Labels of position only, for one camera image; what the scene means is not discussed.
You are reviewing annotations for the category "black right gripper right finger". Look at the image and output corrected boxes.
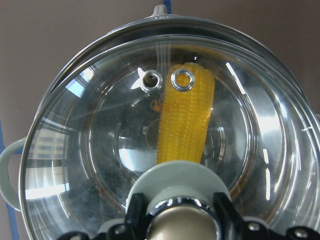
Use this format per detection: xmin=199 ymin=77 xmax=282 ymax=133
xmin=213 ymin=192 xmax=245 ymax=240

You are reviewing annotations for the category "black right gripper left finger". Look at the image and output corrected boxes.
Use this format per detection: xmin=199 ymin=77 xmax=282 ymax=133
xmin=124 ymin=193 xmax=145 ymax=240

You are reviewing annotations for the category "glass pot lid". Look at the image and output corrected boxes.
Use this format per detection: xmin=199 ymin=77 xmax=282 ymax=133
xmin=20 ymin=34 xmax=320 ymax=240

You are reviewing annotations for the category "yellow corn cob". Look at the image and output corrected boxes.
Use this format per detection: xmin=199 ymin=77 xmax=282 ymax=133
xmin=156 ymin=62 xmax=215 ymax=164

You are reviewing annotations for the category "pale green electric pot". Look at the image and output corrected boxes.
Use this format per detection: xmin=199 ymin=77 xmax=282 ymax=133
xmin=0 ymin=5 xmax=320 ymax=240

